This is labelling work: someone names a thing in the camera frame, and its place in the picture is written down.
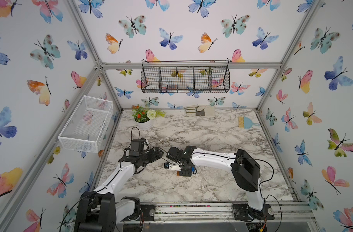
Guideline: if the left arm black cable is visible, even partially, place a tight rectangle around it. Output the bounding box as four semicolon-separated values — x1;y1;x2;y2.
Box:
58;189;99;232

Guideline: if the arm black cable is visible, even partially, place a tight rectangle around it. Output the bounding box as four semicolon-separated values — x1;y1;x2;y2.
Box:
58;189;99;232
251;158;283;232

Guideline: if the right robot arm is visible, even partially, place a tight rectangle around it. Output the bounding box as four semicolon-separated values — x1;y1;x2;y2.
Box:
164;146;265;211

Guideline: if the blue hand brush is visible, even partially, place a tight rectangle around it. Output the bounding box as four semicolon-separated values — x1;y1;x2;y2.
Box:
238;117;260;130

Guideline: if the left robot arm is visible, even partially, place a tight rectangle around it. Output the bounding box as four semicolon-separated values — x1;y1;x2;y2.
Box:
74;148;164;232

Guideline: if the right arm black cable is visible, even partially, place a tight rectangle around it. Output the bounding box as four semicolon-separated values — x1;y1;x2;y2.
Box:
251;158;283;232

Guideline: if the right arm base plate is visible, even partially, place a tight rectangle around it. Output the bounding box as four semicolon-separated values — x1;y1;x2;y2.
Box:
232;204;275;222

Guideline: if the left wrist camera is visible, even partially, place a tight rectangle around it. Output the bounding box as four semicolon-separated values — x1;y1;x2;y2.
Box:
129;138;149;157

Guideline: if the white mesh basket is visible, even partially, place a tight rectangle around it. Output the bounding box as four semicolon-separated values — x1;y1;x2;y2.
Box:
58;95;114;153

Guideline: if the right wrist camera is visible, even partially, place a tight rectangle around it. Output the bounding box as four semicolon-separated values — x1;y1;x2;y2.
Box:
164;162;181;171

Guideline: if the black wire basket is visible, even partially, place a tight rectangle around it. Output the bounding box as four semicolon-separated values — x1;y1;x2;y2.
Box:
139;61;231;94

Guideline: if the white flower pot plant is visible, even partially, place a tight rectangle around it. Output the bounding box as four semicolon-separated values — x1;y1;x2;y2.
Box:
132;105;166;131

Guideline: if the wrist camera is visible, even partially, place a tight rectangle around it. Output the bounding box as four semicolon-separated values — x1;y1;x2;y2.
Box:
164;162;181;171
129;138;149;157

